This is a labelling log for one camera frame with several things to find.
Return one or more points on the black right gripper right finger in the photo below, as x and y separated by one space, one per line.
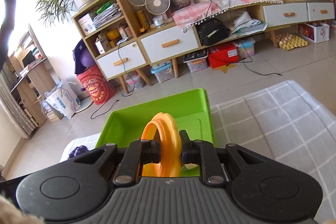
207 157

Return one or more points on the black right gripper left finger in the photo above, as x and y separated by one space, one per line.
131 160

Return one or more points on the orange toy pot lid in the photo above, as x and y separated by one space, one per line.
171 146

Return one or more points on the green plastic storage box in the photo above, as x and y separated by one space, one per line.
190 110

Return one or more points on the purple toy grapes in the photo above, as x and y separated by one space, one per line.
78 151

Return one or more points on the red printed bucket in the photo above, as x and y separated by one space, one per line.
94 82

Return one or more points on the clear blue-lid storage bin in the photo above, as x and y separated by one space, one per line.
162 71

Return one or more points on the white paper shopping bag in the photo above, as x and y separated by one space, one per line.
63 99

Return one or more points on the grey checked cloth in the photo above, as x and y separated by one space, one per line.
283 122

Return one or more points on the red cardboard box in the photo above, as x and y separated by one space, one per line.
223 54

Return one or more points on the purple exercise ball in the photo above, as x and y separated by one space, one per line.
82 58

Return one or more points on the wooden white drawer sideboard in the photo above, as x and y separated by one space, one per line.
170 41

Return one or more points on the black bag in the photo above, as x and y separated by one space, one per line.
212 31

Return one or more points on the wooden desk shelf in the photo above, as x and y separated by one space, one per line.
34 79

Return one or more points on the wooden open shelf cabinet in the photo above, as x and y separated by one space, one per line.
110 30

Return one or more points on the pink tasselled cloth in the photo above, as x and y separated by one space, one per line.
199 12

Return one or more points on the yellow egg tray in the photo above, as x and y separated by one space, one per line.
287 41

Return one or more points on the white desk fan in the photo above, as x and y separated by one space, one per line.
157 8

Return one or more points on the white toy storage box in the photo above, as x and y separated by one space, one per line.
316 32

